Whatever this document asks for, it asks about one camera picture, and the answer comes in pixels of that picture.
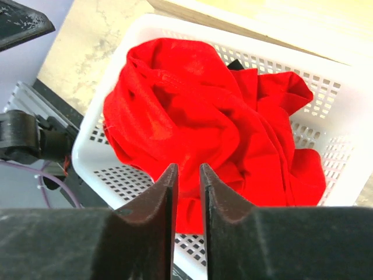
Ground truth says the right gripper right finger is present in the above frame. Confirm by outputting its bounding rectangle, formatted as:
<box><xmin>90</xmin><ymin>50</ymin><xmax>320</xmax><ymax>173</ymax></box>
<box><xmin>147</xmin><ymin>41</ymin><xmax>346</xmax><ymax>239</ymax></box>
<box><xmin>200</xmin><ymin>164</ymin><xmax>372</xmax><ymax>279</ymax></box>

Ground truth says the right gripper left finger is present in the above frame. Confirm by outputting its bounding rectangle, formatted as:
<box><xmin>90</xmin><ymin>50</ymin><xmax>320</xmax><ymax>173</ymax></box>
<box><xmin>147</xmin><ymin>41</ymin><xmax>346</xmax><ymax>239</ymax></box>
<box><xmin>1</xmin><ymin>164</ymin><xmax>178</xmax><ymax>279</ymax></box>

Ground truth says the red t shirt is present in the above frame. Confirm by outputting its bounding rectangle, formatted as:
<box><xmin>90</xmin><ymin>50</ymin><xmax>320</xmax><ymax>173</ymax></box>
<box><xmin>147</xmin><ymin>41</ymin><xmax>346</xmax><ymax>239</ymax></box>
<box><xmin>103</xmin><ymin>38</ymin><xmax>326</xmax><ymax>235</ymax></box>

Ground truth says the black t shirt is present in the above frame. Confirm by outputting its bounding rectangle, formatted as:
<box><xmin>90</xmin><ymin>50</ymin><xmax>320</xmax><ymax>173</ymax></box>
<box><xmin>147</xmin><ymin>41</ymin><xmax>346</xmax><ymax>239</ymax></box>
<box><xmin>227</xmin><ymin>59</ymin><xmax>244</xmax><ymax>71</ymax></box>

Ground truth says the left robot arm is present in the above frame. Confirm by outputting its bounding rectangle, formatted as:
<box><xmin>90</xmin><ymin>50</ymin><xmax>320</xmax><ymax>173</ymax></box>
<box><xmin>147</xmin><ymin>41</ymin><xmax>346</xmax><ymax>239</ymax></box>
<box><xmin>1</xmin><ymin>0</ymin><xmax>55</xmax><ymax>51</ymax></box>

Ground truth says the white plastic basket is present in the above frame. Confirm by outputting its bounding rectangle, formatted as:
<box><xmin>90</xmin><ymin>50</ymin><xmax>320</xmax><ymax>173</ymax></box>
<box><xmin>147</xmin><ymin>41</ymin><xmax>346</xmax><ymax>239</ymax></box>
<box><xmin>72</xmin><ymin>14</ymin><xmax>372</xmax><ymax>279</ymax></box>

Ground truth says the wooden clothes rack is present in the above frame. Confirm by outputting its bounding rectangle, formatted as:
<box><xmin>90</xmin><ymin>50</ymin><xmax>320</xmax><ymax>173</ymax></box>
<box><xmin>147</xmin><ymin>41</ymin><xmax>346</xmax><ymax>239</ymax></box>
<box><xmin>149</xmin><ymin>1</ymin><xmax>372</xmax><ymax>67</ymax></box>

